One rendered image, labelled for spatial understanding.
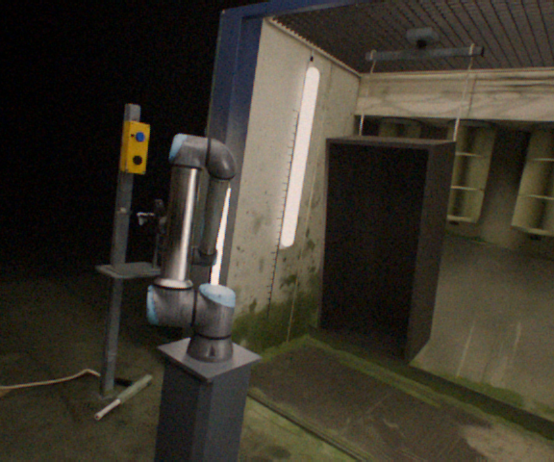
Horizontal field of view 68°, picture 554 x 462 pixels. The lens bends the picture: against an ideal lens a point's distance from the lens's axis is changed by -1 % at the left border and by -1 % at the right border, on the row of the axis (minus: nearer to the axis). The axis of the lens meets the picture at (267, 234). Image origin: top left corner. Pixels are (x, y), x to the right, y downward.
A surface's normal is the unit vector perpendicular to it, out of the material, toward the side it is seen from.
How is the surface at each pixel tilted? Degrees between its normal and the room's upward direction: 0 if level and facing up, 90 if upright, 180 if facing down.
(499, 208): 90
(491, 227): 90
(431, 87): 90
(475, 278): 57
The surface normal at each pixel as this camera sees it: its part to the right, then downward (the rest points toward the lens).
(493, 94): -0.62, 0.02
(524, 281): -0.45, -0.51
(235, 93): 0.77, 0.20
